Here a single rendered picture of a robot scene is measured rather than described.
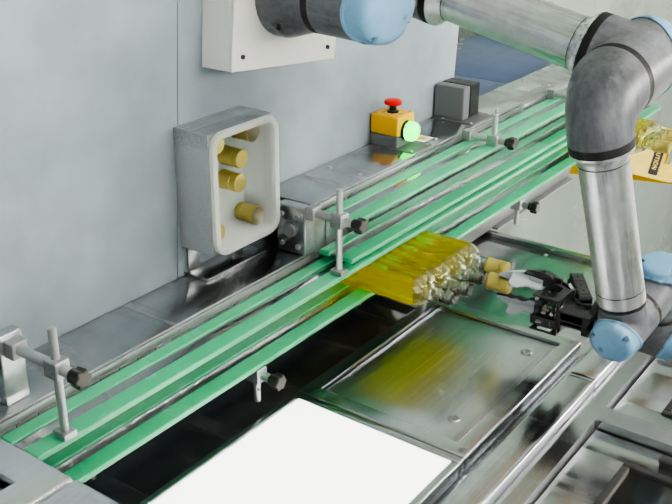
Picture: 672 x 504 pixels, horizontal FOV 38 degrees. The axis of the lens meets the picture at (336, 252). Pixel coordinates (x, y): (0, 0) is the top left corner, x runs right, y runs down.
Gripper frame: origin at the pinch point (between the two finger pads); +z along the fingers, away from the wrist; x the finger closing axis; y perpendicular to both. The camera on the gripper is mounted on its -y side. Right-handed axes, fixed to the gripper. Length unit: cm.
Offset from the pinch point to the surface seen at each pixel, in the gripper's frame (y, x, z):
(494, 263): -4.6, -1.4, 5.0
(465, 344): 5.1, 12.5, 5.1
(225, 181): 35, -23, 39
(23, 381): 86, -9, 33
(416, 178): -8.6, -13.5, 26.1
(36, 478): 109, -23, -2
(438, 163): -19.6, -13.5, 27.3
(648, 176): -311, 83, 71
